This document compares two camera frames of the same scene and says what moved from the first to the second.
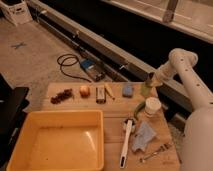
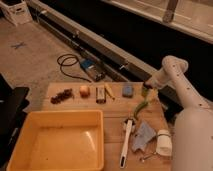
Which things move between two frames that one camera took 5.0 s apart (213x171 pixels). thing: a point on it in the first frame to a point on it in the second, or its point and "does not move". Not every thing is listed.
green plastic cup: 145,90 does not move
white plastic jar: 152,106 to 164,144
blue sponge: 127,90 does not move
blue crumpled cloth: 142,137 does not move
